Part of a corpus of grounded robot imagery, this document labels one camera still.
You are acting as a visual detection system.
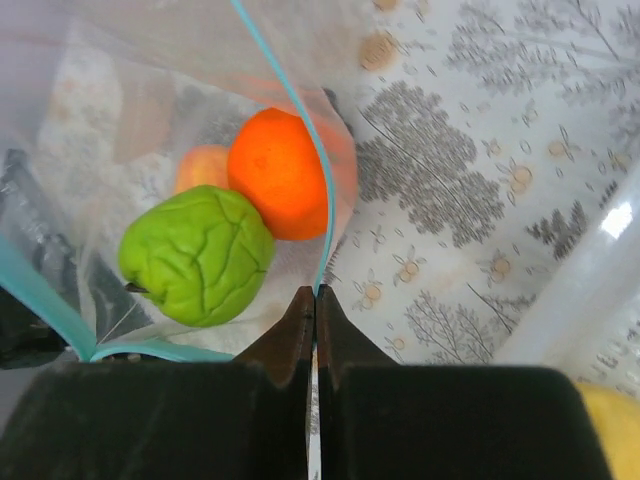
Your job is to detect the clear zip top bag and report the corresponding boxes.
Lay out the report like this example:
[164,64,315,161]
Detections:
[1,1,367,370]

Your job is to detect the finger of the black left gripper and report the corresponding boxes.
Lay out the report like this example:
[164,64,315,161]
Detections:
[1,149,75,370]

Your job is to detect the white plastic perforated basket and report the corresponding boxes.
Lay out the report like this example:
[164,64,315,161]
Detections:
[493,169,639,397]

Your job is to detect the yellow toy lemon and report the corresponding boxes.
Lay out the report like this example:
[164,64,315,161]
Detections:
[575,382,640,480]

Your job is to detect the peach toy fruit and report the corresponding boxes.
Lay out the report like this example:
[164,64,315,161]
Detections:
[173,144,229,195]

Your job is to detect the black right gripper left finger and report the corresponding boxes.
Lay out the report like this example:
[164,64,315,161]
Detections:
[1,287,315,479]

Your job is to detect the orange toy fruit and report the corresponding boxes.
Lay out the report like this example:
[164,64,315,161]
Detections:
[227,108,357,241]

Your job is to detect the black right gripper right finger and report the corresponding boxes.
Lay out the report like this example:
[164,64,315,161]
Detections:
[317,286,611,479]

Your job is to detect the wrinkled green fruit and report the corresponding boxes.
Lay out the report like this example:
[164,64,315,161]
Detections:
[118,185,276,328]

